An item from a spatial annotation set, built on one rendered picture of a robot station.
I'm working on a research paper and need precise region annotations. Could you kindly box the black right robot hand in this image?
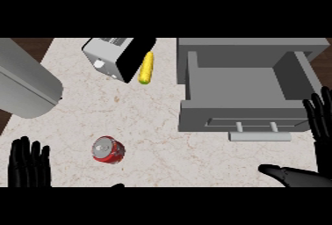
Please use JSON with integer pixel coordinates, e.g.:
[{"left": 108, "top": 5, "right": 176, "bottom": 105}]
[{"left": 258, "top": 85, "right": 332, "bottom": 188}]

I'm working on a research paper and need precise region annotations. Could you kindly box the pale grey drawer handle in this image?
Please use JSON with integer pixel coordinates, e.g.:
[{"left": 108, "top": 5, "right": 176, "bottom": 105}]
[{"left": 229, "top": 121, "right": 294, "bottom": 142}]

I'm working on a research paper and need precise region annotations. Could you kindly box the yellow corn cob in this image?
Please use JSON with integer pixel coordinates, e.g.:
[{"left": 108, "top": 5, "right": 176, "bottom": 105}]
[{"left": 137, "top": 51, "right": 155, "bottom": 85}]

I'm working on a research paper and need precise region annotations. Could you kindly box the large grey rounded appliance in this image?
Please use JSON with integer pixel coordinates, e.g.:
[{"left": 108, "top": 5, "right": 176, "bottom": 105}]
[{"left": 0, "top": 37, "right": 65, "bottom": 120}]

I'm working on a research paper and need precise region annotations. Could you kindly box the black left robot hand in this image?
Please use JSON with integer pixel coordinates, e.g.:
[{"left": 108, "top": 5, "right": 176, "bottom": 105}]
[{"left": 6, "top": 135, "right": 125, "bottom": 188}]

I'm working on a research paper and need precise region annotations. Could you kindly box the white and black toaster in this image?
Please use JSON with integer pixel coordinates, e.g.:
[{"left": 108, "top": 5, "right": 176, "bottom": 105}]
[{"left": 81, "top": 37, "right": 158, "bottom": 84}]

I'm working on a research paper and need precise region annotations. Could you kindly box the grey cabinet body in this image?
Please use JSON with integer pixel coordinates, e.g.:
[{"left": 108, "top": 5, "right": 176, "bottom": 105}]
[{"left": 176, "top": 37, "right": 330, "bottom": 85}]

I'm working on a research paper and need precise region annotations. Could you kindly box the red soda can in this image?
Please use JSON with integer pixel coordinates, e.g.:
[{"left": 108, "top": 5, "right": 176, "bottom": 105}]
[{"left": 91, "top": 135, "right": 127, "bottom": 164}]

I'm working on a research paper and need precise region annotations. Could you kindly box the grey open drawer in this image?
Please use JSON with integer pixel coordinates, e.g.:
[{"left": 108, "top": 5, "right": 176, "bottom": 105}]
[{"left": 177, "top": 50, "right": 325, "bottom": 133}]

